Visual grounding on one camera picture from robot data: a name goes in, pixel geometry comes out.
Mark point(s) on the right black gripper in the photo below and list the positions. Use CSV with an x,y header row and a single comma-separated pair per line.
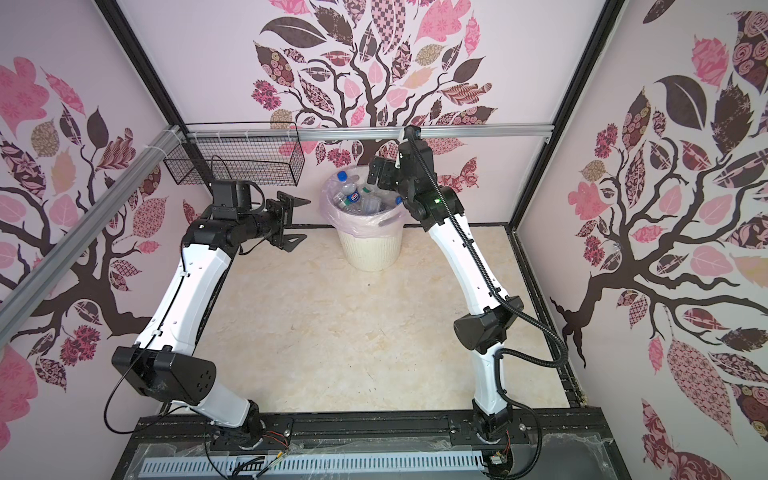
x,y
390,170

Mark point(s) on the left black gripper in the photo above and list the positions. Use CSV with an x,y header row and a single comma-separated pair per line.
x,y
280,239

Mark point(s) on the green label clear bottle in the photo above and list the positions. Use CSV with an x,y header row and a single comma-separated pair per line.
x,y
370,202

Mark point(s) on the blue label blue cap bottle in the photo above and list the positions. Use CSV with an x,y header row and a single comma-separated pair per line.
x,y
347,192

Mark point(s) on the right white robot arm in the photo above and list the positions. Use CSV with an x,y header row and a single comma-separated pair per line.
x,y
483,330

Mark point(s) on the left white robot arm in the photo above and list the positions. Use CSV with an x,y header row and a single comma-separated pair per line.
x,y
161,363

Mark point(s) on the white ribbed trash bin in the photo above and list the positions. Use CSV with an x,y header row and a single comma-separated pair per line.
x,y
371,254

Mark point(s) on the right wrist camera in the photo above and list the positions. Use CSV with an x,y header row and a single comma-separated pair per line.
x,y
416,156

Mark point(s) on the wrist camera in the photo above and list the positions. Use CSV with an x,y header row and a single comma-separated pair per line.
x,y
232,194
416,156

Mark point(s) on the back aluminium frame rail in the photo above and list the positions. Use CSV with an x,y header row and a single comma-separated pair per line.
x,y
375,133

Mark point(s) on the aluminium frame rail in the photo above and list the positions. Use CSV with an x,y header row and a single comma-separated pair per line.
x,y
24,299
375,133

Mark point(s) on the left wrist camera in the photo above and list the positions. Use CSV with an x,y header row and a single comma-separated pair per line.
x,y
232,194

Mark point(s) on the black wire mesh basket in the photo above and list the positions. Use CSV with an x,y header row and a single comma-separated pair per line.
x,y
268,153

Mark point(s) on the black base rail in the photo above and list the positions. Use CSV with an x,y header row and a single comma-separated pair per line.
x,y
458,427

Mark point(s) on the left aluminium frame rail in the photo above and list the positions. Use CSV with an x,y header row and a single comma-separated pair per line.
x,y
24,299

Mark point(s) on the white slotted cable duct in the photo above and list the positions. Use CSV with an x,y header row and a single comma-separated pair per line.
x,y
312,465

